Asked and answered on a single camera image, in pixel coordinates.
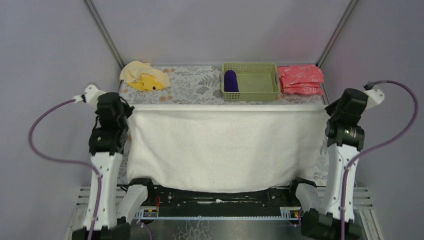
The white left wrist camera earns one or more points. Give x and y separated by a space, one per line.
90 95

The green perforated plastic basket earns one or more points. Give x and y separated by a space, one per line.
257 82

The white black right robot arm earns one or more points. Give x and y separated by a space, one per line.
333 218

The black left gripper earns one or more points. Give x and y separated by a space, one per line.
122 112

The purple microfibre towel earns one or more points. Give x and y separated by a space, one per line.
230 81

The yellow duck towel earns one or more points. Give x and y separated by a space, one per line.
143 77

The white towel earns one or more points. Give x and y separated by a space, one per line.
224 148

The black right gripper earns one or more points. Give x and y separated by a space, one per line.
331 110

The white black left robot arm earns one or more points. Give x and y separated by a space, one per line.
104 219

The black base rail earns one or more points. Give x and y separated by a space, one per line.
169 203

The pink patterned plastic package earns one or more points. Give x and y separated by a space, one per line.
304 79

